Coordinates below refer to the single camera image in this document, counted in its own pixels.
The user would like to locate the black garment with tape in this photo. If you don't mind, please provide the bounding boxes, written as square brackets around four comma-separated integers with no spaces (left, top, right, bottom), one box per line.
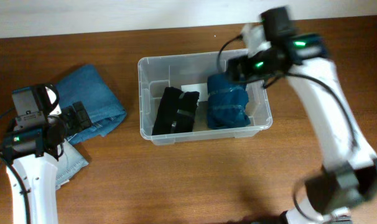
[152,87,200,136]

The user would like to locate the dark blue folded jeans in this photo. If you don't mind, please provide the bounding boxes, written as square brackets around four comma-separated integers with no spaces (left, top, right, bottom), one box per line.
[56,65,127,145]

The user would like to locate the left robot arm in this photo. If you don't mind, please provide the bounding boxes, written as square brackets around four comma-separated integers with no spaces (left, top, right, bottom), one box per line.
[0,84,92,223]

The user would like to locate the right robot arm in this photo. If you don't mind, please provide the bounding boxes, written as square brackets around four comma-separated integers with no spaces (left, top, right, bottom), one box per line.
[226,6,377,223]

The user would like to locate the clear plastic storage bin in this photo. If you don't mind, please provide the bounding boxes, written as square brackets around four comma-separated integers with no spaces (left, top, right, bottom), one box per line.
[137,49,273,146]

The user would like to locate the navy blue garment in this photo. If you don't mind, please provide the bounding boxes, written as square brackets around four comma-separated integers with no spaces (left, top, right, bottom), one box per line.
[207,73,251,129]

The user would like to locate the white label in bin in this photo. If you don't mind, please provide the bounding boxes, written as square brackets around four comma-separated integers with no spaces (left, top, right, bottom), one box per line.
[181,83,208,102]

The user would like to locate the light blue folded jeans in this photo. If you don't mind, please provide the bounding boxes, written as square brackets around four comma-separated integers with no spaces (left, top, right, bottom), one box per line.
[55,140,89,190]

